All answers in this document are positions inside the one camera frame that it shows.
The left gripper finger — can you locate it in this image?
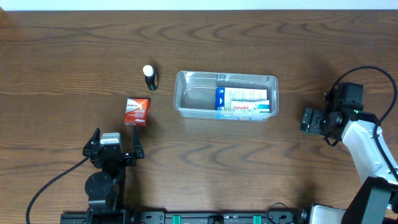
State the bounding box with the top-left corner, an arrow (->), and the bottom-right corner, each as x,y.
132,125 -> 141,152
84,128 -> 100,151

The red medicine box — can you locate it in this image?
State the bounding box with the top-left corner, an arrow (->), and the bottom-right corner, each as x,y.
124,98 -> 150,126

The dark bottle white cap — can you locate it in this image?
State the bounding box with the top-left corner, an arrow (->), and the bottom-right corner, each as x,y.
142,65 -> 159,91

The white Panadol box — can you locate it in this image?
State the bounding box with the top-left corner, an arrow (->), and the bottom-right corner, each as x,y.
231,100 -> 271,114

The clear plastic container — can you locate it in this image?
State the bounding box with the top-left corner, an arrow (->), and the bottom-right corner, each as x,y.
174,71 -> 279,121

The blue fever patch box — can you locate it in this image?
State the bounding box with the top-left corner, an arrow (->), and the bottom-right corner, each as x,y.
215,87 -> 271,120

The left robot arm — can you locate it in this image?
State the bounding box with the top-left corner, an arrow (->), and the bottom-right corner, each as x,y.
83,126 -> 144,223

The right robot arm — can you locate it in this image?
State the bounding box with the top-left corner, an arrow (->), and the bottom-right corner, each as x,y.
300,102 -> 397,224

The black mounting rail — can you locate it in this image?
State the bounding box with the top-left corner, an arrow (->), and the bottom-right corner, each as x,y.
60,209 -> 309,224

